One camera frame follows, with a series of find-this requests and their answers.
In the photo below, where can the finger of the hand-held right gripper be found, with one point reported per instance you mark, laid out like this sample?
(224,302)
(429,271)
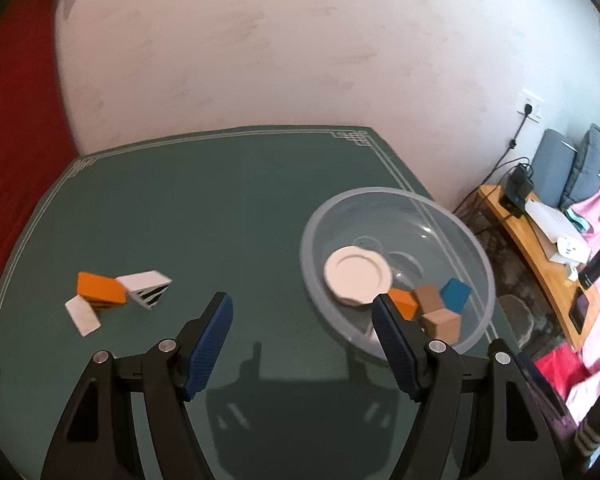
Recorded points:
(542,385)

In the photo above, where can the clear plastic bowl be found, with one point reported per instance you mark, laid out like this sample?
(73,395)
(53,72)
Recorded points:
(380,215)

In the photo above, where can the brown wooden block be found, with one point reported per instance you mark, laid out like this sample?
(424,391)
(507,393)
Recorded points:
(427,296)

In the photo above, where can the teal wooden block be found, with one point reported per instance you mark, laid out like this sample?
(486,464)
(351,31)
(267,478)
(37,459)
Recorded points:
(455,292)

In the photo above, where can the white round plate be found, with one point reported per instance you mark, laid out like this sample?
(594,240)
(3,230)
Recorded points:
(357,272)

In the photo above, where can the wooden bench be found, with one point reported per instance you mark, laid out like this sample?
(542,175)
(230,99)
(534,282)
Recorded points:
(525,250)

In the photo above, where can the orange block with striped side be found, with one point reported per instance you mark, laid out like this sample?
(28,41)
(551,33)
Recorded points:
(97,285)

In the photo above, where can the plain orange wooden block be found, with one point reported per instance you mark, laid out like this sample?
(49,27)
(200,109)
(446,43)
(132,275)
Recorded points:
(405,304)

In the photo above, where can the small teal object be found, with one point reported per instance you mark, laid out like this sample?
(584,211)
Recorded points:
(579,220)

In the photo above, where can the red quilted blanket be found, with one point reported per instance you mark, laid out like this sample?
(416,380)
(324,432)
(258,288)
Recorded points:
(15,110)

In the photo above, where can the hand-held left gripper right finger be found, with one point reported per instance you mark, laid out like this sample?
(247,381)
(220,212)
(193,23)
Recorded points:
(397,345)

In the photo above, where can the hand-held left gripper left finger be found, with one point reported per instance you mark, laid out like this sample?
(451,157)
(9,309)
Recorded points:
(207,345)

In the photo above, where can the white block with striped side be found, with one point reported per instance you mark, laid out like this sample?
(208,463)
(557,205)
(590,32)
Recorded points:
(142,280)

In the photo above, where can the blue pillow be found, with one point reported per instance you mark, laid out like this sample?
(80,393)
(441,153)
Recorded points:
(597,155)
(555,170)

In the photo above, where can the red cloth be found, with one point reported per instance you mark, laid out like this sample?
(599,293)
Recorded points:
(555,366)

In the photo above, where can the light wooden wedge block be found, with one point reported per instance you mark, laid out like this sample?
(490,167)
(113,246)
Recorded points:
(442,324)

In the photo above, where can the plain white block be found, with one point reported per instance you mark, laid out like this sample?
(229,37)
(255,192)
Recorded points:
(82,316)

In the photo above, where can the white flat box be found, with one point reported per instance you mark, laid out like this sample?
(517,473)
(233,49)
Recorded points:
(550,220)

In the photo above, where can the black phone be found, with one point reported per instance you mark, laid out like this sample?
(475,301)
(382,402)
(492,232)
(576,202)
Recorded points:
(579,312)

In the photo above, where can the black charger device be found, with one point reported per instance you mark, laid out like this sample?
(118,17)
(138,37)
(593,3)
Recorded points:
(517,187)

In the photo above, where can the white wall socket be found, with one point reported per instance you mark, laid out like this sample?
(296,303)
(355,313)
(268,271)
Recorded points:
(531,105)

